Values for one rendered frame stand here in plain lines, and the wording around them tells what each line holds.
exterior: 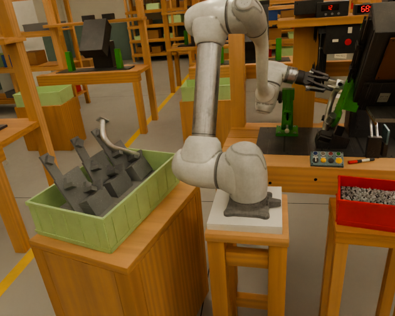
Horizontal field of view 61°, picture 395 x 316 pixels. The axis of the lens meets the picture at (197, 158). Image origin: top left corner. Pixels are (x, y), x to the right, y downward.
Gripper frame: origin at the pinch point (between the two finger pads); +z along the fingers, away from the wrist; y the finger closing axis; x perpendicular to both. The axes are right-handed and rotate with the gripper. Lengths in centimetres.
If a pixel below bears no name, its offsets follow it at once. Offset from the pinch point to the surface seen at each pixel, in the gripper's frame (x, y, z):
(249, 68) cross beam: 30, 17, -48
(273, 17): 496, 471, -63
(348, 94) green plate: -8.9, -9.3, 5.6
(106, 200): -10, -94, -90
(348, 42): -4.9, 24.3, 1.4
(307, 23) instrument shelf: -9.4, 27.1, -22.3
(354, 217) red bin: -24, -72, 13
